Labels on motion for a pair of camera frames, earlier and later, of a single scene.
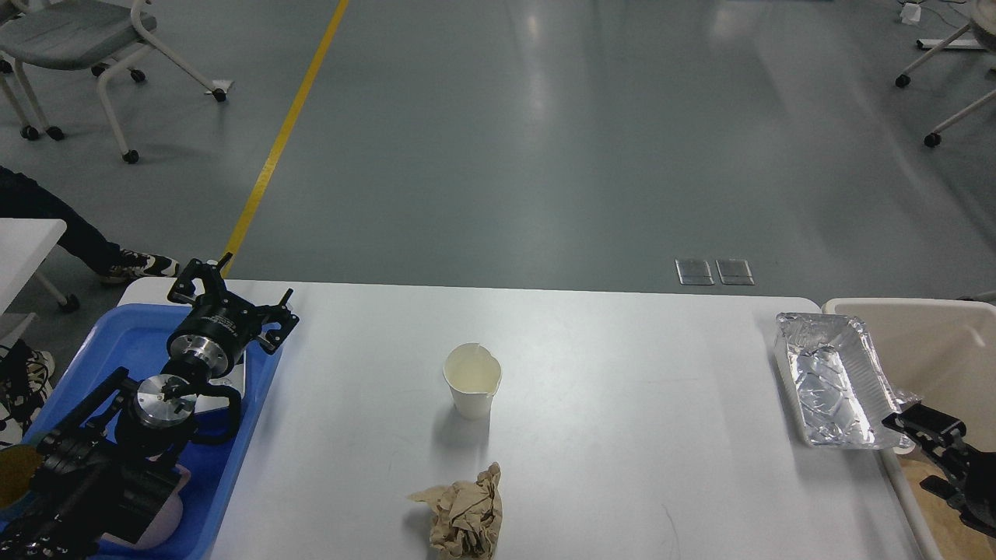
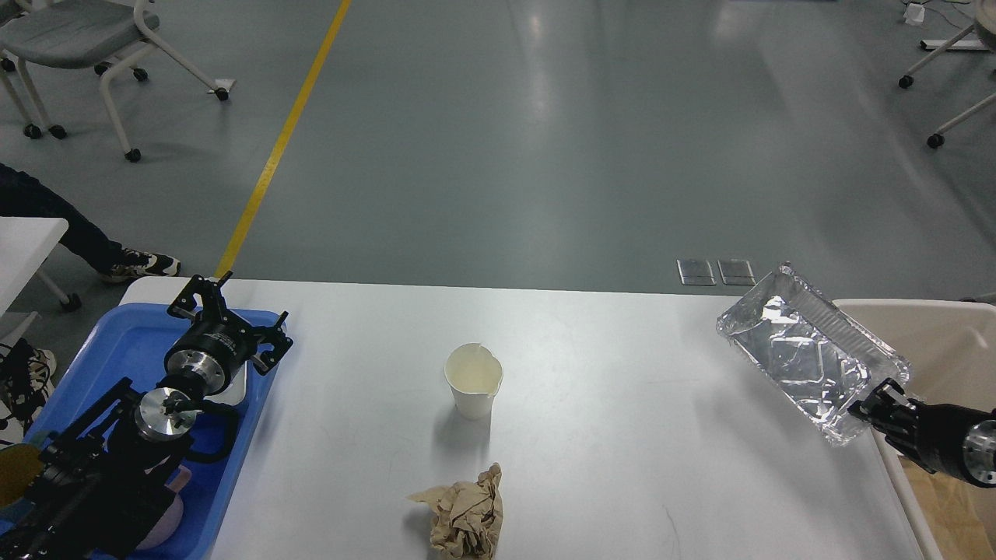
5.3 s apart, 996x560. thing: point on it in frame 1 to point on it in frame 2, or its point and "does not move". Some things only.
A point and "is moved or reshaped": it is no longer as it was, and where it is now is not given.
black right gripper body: x=970 y=488 to x=946 y=438
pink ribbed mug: x=164 y=524 does not move
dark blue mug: x=18 y=464 does not move
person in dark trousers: x=24 y=374 does not move
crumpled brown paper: x=468 y=517 does not move
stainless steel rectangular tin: x=236 y=378 is moved or reshaped
